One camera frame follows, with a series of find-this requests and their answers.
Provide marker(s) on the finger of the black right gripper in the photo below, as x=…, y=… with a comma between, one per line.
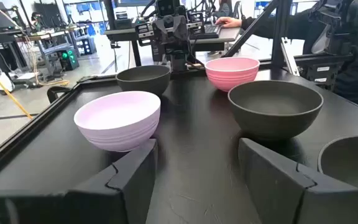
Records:
x=163, y=29
x=179, y=29

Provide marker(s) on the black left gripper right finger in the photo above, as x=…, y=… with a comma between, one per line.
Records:
x=291, y=202

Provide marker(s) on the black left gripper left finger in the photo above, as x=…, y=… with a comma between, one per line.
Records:
x=73, y=208

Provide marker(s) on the dark grey bowl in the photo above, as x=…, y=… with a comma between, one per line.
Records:
x=353, y=161
x=275, y=109
x=143, y=79

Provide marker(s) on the pink ribbed bowl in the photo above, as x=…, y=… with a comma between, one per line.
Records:
x=232, y=74

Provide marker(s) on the lilac ribbed bowl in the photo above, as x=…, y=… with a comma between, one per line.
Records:
x=117, y=118

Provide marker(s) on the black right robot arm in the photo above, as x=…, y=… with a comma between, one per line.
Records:
x=179, y=60

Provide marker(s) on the black keyboard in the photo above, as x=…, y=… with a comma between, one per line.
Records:
x=211, y=30

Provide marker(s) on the grey desk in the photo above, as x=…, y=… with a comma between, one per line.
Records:
x=222, y=34

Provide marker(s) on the person's hand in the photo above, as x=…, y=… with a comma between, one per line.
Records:
x=228, y=22

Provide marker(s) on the computer with green lights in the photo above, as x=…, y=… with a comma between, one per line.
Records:
x=68, y=59

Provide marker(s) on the wooden workbench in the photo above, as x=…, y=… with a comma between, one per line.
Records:
x=51, y=34

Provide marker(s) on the person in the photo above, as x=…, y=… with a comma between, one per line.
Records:
x=300, y=28

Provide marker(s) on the white bag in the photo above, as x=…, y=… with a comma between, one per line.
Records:
x=5, y=82

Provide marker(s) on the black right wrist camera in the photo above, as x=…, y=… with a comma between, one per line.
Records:
x=166, y=7

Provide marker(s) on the black diagonal frame strut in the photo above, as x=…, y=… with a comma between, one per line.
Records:
x=250, y=31

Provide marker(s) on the black vertical frame post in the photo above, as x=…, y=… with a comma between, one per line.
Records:
x=281, y=31

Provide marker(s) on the silver frame bracket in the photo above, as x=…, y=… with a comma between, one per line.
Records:
x=289, y=56

